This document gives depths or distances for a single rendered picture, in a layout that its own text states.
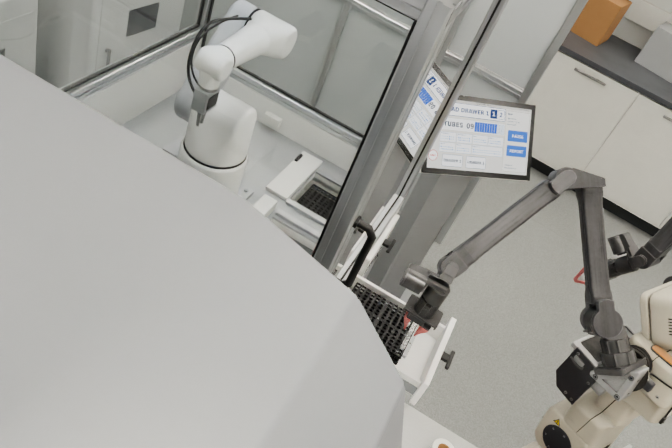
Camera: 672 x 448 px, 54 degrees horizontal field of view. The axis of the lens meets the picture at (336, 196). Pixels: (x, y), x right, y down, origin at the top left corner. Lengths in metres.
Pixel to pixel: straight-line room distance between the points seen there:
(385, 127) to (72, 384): 0.65
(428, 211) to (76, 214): 2.23
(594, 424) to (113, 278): 1.70
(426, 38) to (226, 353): 0.56
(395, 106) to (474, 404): 2.28
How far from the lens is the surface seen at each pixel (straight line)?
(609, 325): 1.84
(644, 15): 5.12
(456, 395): 3.17
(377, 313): 1.99
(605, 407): 2.18
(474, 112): 2.64
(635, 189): 4.85
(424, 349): 2.07
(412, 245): 2.99
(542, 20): 3.19
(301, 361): 0.73
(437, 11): 0.99
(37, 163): 0.82
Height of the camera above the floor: 2.32
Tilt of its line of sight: 38 degrees down
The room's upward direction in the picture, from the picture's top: 23 degrees clockwise
